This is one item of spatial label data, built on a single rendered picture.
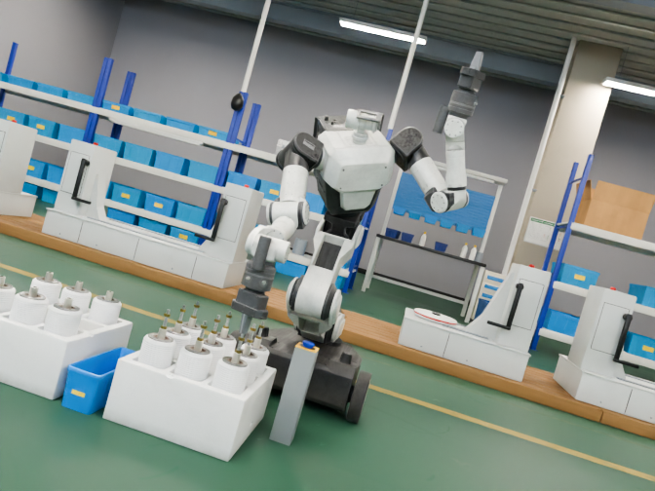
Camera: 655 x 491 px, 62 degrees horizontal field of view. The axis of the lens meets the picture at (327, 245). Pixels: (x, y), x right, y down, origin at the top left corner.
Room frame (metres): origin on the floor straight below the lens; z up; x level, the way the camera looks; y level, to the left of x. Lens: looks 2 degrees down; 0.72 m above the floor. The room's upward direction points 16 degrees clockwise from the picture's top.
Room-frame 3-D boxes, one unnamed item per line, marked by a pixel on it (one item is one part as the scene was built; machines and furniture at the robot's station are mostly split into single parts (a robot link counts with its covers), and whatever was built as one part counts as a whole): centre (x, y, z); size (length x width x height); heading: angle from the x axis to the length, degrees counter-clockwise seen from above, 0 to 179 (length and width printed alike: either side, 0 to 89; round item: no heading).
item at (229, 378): (1.58, 0.17, 0.16); 0.10 x 0.10 x 0.18
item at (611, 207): (6.17, -2.92, 1.70); 0.71 x 0.54 x 0.51; 85
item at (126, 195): (6.96, 2.52, 0.36); 0.50 x 0.38 x 0.21; 172
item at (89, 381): (1.68, 0.55, 0.06); 0.30 x 0.11 x 0.12; 171
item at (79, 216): (4.13, 1.29, 0.45); 1.45 x 0.57 x 0.74; 81
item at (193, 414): (1.71, 0.27, 0.09); 0.39 x 0.39 x 0.18; 83
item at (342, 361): (2.39, -0.05, 0.19); 0.64 x 0.52 x 0.33; 171
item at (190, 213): (6.85, 1.66, 0.36); 0.50 x 0.38 x 0.21; 170
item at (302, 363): (1.75, -0.03, 0.16); 0.07 x 0.07 x 0.31; 83
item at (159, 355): (1.61, 0.40, 0.16); 0.10 x 0.10 x 0.18
